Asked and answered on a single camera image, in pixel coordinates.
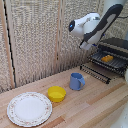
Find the orange-brown bread piece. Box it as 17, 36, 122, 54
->
101, 55, 115, 63

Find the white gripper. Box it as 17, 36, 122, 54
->
79, 39, 94, 51

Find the yellow plastic bowl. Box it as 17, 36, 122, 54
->
47, 85, 67, 103

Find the white floral-rim plate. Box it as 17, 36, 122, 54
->
6, 91, 54, 128

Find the black dish rack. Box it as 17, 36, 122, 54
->
89, 36, 128, 80

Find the narrow wooden screen post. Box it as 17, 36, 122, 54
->
52, 0, 65, 76

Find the wide wooden screen post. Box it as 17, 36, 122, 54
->
0, 0, 16, 90

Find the blue plastic mug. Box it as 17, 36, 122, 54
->
69, 72, 86, 92

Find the open toaster oven door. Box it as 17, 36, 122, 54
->
79, 62, 112, 85

